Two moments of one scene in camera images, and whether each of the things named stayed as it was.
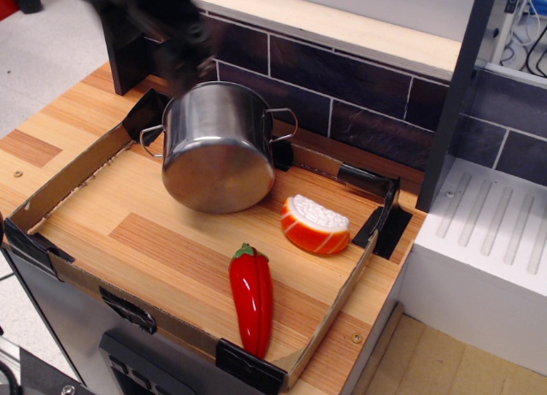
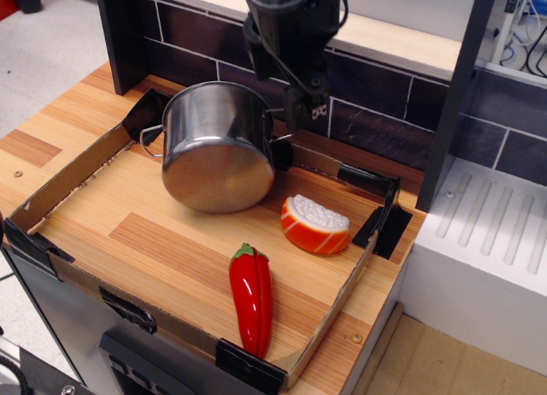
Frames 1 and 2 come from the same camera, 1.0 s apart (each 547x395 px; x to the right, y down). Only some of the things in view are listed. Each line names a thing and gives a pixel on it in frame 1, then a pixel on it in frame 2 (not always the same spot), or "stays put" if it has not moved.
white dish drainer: [478, 268] stays put
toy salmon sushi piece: [314, 227] stays put
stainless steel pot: [217, 145] stays put
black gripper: [166, 11] to [287, 31]
